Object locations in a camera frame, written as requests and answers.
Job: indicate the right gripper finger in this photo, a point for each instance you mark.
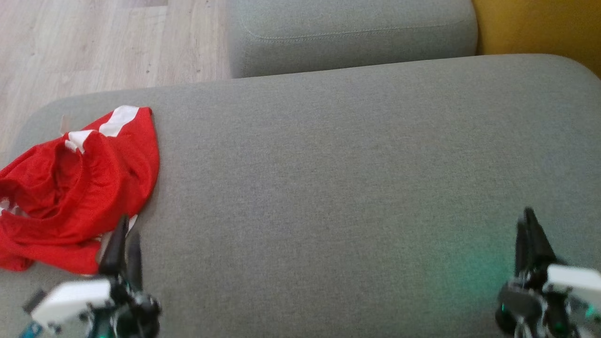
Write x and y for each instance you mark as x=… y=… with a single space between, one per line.
x=521 y=249
x=537 y=249

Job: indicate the red shirt with white sleeves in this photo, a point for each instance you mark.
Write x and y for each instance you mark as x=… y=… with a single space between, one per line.
x=70 y=211

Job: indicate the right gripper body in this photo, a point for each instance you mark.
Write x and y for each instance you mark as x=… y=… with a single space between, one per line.
x=573 y=284

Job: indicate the small grey sofa cushion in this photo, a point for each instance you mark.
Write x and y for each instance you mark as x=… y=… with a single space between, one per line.
x=352 y=33

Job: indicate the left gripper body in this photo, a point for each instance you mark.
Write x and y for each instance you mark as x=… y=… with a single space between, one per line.
x=75 y=300

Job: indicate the large grey sofa seat cushion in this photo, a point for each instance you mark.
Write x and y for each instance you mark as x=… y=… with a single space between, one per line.
x=328 y=188

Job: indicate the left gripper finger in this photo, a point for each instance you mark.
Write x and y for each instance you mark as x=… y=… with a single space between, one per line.
x=114 y=253
x=135 y=263

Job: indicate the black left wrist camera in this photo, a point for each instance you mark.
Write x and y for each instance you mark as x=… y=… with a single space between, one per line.
x=34 y=300

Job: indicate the yellow sofa backrest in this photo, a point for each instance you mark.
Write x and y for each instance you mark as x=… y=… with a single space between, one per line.
x=540 y=28

